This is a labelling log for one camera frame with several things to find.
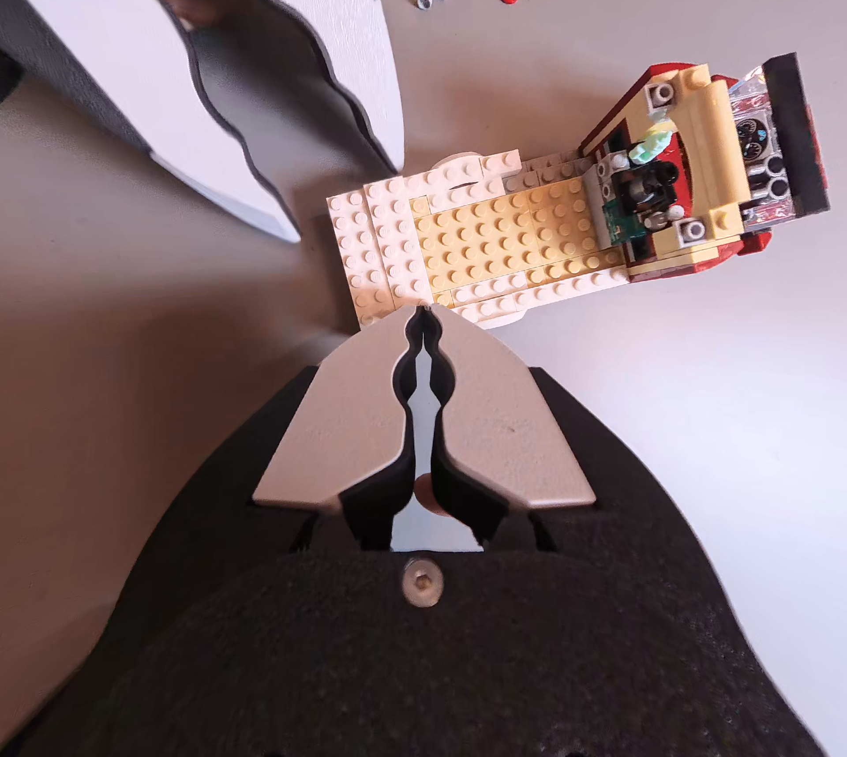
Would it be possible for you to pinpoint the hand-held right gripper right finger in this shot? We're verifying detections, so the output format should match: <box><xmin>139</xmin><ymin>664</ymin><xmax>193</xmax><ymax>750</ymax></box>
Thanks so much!
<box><xmin>423</xmin><ymin>305</ymin><xmax>598</xmax><ymax>514</ymax></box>

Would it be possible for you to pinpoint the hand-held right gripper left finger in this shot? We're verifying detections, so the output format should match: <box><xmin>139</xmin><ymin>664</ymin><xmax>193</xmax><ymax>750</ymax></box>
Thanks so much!
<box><xmin>253</xmin><ymin>305</ymin><xmax>424</xmax><ymax>516</ymax></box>

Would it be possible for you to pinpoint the white long brick plate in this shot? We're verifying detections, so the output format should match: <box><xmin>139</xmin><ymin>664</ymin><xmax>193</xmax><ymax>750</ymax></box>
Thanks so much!
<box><xmin>326</xmin><ymin>188</ymin><xmax>398</xmax><ymax>330</ymax></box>
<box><xmin>363</xmin><ymin>176</ymin><xmax>434</xmax><ymax>310</ymax></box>

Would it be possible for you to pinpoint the toy brick truck model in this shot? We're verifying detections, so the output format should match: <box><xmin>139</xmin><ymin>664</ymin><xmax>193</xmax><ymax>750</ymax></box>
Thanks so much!
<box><xmin>326</xmin><ymin>52</ymin><xmax>831</xmax><ymax>331</ymax></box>

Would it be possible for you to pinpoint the person's left hand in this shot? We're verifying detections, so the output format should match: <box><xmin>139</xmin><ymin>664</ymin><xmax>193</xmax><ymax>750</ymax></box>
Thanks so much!
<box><xmin>162</xmin><ymin>0</ymin><xmax>224</xmax><ymax>33</ymax></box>

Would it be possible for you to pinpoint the person's right hand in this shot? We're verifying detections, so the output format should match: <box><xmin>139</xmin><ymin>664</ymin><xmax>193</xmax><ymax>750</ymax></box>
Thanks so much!
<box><xmin>413</xmin><ymin>471</ymin><xmax>457</xmax><ymax>516</ymax></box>

